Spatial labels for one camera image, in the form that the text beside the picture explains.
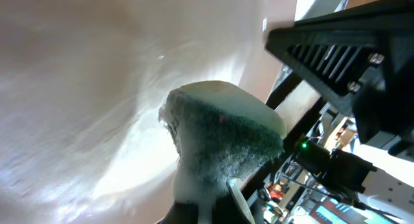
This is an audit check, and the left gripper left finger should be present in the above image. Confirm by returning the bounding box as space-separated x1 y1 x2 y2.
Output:
157 201 198 224

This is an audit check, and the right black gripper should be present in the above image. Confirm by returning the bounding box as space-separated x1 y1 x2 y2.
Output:
265 0 413 161

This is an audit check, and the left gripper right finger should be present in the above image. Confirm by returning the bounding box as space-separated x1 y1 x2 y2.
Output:
212 182 255 224

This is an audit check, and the green yellow sponge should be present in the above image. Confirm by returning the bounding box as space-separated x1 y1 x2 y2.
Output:
158 80 288 204

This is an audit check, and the pinkish white plate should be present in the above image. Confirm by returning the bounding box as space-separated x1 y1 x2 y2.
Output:
1 0 297 223

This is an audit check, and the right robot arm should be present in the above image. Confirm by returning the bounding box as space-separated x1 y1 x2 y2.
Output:
265 0 413 222

